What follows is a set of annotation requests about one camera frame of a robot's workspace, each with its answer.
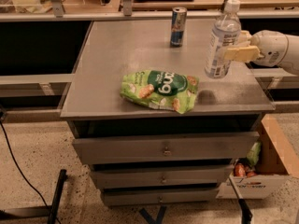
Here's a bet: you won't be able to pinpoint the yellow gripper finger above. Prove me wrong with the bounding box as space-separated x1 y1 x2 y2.
224 46 260 63
238 30 251 46

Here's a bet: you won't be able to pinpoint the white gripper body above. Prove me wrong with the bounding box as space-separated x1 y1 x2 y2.
250 30 289 67

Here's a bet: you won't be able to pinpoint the clear plastic water bottle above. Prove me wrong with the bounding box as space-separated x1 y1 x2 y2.
205 0 241 78

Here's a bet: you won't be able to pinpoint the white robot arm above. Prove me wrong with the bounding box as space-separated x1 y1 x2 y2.
221 30 299 76

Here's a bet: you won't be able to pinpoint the blue silver energy drink can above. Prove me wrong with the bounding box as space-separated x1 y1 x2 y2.
170 7 187 47

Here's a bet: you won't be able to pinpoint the green snack bag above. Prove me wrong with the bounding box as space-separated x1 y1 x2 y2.
120 70 199 114

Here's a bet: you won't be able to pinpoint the green bag in box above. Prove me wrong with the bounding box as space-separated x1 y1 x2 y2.
247 142 262 167

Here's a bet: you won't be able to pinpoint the cardboard box with groceries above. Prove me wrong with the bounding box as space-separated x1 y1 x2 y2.
216 114 299 200

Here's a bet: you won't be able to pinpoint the orange packets in box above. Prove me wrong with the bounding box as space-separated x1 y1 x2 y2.
234 163 256 177

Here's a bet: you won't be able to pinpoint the grey drawer cabinet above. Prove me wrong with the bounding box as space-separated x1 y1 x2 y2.
60 18 277 207

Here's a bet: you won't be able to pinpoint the black stand leg right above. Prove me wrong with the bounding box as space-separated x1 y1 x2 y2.
229 175 253 224

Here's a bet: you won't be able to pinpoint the bottom grey drawer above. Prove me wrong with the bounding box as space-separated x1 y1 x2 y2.
101 188 219 206

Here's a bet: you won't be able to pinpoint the grey drawer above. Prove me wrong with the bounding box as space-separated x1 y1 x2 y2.
73 132 259 164
101 188 219 206
91 165 233 189

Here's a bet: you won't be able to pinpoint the top grey drawer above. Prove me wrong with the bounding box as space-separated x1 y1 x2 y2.
73 132 259 164

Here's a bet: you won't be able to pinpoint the middle grey drawer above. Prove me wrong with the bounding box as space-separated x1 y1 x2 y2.
91 165 233 189

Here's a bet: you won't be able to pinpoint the black metal stand leg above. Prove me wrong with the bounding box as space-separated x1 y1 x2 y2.
0 169 67 224

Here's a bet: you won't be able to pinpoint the metal shelf rail frame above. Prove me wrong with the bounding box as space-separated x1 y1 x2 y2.
0 0 299 22

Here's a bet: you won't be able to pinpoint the black floor cable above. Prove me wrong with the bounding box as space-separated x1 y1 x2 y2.
0 120 62 224

